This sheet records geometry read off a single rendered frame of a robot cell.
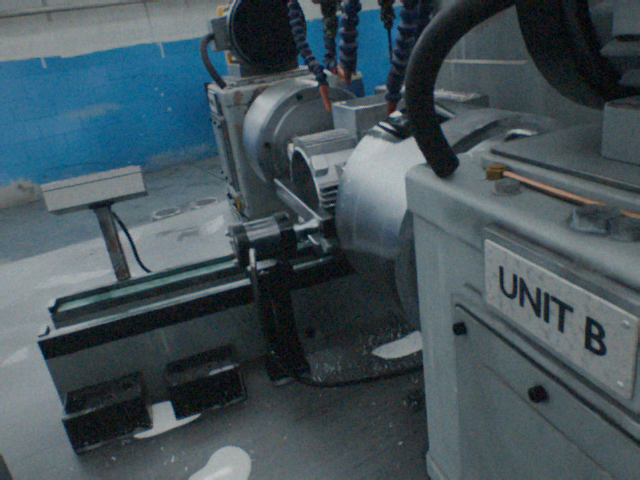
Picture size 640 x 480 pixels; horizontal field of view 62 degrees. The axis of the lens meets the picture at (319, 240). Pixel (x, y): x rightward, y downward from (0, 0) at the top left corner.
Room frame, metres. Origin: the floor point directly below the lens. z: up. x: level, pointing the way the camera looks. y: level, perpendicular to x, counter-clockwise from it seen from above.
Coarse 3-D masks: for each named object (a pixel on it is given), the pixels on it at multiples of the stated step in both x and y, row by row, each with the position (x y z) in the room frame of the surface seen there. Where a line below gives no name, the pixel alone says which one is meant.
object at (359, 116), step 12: (372, 96) 0.90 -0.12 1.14; (336, 108) 0.86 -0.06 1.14; (348, 108) 0.81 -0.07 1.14; (360, 108) 0.79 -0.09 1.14; (372, 108) 0.79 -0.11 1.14; (384, 108) 0.80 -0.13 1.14; (396, 108) 0.80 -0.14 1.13; (336, 120) 0.87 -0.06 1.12; (348, 120) 0.81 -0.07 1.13; (360, 120) 0.79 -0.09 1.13; (372, 120) 0.79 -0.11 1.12; (360, 132) 0.79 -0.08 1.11
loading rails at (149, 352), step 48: (96, 288) 0.78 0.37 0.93; (144, 288) 0.77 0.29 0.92; (192, 288) 0.78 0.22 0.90; (240, 288) 0.70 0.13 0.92; (336, 288) 0.74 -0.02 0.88; (48, 336) 0.64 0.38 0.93; (96, 336) 0.65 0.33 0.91; (144, 336) 0.66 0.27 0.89; (192, 336) 0.68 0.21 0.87; (240, 336) 0.70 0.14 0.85
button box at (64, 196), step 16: (96, 176) 0.94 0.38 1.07; (112, 176) 0.94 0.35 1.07; (128, 176) 0.95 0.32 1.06; (48, 192) 0.91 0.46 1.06; (64, 192) 0.92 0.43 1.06; (80, 192) 0.92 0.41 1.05; (96, 192) 0.93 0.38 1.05; (112, 192) 0.93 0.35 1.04; (128, 192) 0.94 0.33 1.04; (144, 192) 0.95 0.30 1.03; (48, 208) 0.90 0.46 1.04; (64, 208) 0.91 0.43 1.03; (80, 208) 0.94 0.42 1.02
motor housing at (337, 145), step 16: (304, 144) 0.78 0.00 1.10; (320, 144) 0.78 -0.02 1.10; (336, 144) 0.79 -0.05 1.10; (352, 144) 0.79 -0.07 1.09; (304, 160) 0.87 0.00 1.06; (336, 160) 0.77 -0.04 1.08; (304, 176) 0.89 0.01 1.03; (320, 176) 0.75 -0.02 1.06; (336, 176) 0.75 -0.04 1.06; (304, 192) 0.89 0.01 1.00; (320, 192) 0.73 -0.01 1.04; (336, 192) 0.74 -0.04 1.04; (320, 240) 0.76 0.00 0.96
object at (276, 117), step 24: (264, 96) 1.14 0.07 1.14; (288, 96) 1.03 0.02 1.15; (312, 96) 1.04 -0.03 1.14; (336, 96) 1.05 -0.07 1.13; (264, 120) 1.02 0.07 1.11; (288, 120) 1.02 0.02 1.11; (312, 120) 1.03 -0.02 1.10; (264, 144) 1.01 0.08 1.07; (288, 144) 1.01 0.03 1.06; (264, 168) 1.01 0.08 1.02; (288, 168) 1.02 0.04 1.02
